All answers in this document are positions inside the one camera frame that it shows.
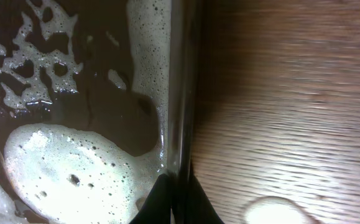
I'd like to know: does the dark large wash tray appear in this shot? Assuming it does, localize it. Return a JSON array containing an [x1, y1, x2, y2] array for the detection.
[[0, 1, 201, 223]]

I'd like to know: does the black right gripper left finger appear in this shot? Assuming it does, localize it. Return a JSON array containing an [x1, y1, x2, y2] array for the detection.
[[130, 174, 171, 224]]

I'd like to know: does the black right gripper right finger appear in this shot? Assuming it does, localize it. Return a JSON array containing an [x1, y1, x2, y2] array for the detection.
[[175, 165, 224, 224]]

